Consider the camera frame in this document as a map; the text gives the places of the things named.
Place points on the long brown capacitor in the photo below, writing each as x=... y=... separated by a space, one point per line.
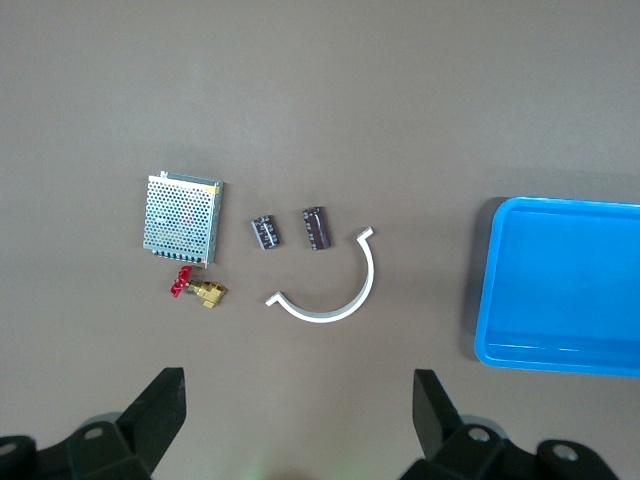
x=316 y=229

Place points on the white curved plastic clamp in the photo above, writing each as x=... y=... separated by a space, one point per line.
x=369 y=272

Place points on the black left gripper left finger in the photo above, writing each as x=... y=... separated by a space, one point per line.
x=125 y=450

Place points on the blue plastic tray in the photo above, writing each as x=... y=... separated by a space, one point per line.
x=550 y=285

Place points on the brown table mat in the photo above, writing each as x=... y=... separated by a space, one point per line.
x=350 y=100

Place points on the metal mesh power supply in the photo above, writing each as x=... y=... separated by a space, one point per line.
x=180 y=215

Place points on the short dark capacitor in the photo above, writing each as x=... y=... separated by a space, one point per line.
x=265 y=231

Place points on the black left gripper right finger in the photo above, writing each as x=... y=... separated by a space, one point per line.
x=475 y=455

